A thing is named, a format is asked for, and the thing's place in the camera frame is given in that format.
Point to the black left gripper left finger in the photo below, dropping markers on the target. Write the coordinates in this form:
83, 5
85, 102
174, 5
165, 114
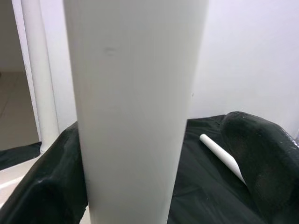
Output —
46, 198

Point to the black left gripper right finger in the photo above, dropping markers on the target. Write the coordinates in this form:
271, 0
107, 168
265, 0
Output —
268, 175

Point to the white plastic table leg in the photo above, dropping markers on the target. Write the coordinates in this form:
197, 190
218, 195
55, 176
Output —
219, 152
130, 116
39, 70

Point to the black cloth table cover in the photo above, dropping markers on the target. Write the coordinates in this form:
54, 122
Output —
198, 186

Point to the white door frame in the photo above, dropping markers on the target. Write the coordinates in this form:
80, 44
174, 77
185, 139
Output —
18, 14

